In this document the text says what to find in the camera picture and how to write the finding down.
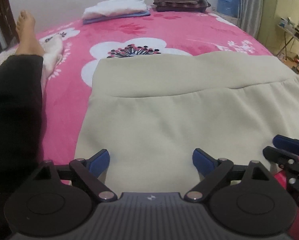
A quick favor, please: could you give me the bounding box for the beige zip hoodie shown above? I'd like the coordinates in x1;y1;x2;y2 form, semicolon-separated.
75;51;299;194

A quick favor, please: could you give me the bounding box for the folding side table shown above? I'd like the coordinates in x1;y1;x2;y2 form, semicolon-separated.
275;18;299;74

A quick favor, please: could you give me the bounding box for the pink floral blanket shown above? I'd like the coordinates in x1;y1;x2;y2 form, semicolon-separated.
36;7;299;240

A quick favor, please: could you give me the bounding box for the person left leg black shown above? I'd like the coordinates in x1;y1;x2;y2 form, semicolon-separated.
0;10;46;240

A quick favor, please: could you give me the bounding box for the folded purple cloth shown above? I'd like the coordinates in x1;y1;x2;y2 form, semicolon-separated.
82;10;151;25

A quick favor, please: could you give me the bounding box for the green cabinet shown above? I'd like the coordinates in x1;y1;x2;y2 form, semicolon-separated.
257;0;299;54

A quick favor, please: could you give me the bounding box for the grey curtain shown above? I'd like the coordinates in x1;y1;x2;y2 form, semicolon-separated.
238;0;264;38

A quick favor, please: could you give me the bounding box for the folded white towel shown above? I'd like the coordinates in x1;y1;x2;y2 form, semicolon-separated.
82;0;147;20

